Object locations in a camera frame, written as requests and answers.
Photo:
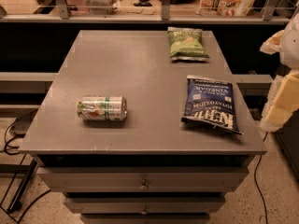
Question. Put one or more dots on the metal shelf rail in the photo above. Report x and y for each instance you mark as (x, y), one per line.
(139, 11)

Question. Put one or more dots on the top drawer with knob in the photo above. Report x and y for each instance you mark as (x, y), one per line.
(142, 180)

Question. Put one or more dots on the black metal stand leg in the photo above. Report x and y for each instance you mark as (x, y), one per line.
(27, 171)

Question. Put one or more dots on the drawer with knob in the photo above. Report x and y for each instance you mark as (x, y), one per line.
(144, 205)
(142, 180)

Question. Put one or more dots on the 7up soda can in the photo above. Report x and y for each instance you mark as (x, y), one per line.
(102, 108)

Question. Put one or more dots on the grey drawer cabinet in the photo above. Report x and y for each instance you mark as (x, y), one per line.
(137, 66)

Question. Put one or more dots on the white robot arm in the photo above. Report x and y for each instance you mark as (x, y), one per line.
(286, 43)

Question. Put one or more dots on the blue Kettle chip bag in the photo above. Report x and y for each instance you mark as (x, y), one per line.
(210, 101)

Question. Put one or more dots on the green chip bag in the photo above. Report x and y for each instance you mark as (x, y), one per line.
(186, 44)

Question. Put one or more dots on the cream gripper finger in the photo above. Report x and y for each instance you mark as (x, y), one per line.
(282, 102)

